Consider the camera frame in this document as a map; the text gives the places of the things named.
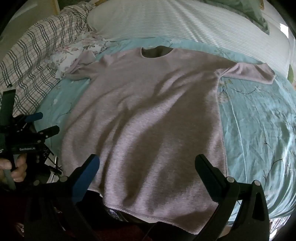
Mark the person's left hand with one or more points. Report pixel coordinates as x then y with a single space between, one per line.
19 174

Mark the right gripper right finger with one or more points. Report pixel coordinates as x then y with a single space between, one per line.
223 190

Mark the white striped pillow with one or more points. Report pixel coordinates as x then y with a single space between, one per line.
196 21

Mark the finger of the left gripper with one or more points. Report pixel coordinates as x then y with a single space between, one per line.
34 117
49 132

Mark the plaid checkered blanket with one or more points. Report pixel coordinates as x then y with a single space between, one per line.
25 66

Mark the green pillow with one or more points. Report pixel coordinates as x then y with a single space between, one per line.
248 9

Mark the pink knit t-shirt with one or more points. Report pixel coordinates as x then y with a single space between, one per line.
147 118

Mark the teal floral bedsheet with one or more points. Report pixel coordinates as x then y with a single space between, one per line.
258 122

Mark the white floral pink cloth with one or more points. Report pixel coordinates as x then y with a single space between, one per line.
64 57

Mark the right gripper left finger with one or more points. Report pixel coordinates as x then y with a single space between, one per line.
79 181

